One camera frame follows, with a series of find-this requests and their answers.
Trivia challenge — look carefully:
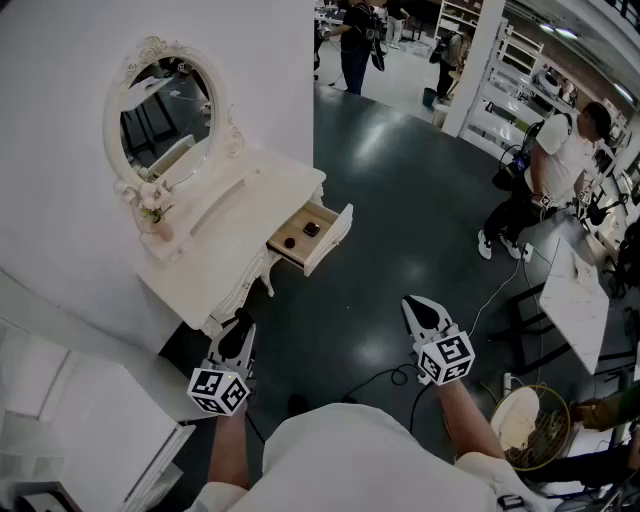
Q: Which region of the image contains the pink flower bouquet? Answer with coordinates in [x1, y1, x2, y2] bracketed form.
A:
[135, 180, 177, 225]

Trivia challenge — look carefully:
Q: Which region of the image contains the person's white shirt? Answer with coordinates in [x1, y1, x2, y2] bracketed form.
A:
[185, 402, 554, 512]

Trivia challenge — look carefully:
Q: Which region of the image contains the white cabinet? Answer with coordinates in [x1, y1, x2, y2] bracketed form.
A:
[0, 319, 197, 512]

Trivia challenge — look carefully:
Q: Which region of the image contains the wooden drawer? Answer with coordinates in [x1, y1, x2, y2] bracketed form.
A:
[265, 199, 355, 278]

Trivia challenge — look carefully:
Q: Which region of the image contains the white vanity dressing table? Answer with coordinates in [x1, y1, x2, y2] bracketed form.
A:
[113, 147, 330, 342]

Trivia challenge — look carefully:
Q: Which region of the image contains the oval white-framed mirror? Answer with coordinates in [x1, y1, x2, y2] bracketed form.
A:
[101, 35, 247, 202]

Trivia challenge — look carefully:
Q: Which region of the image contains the white marble table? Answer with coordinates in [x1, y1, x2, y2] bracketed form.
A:
[492, 236, 612, 377]

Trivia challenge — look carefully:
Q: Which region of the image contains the person's left forearm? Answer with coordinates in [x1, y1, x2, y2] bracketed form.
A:
[206, 403, 252, 490]

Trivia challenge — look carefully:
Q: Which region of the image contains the white cable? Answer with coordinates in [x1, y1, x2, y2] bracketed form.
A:
[468, 258, 527, 336]

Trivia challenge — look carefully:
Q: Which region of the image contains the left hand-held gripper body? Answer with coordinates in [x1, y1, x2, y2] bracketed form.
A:
[187, 355, 257, 417]

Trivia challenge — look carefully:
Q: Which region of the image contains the black cable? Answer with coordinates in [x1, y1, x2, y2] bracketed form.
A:
[348, 363, 442, 437]

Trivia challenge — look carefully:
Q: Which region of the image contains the person's right forearm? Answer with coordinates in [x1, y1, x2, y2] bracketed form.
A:
[437, 378, 507, 462]

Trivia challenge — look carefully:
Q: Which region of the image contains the white shelf unit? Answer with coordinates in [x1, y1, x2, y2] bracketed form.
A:
[433, 0, 485, 45]

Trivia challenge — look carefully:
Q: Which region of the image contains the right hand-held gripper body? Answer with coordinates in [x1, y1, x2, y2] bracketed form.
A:
[413, 323, 477, 388]

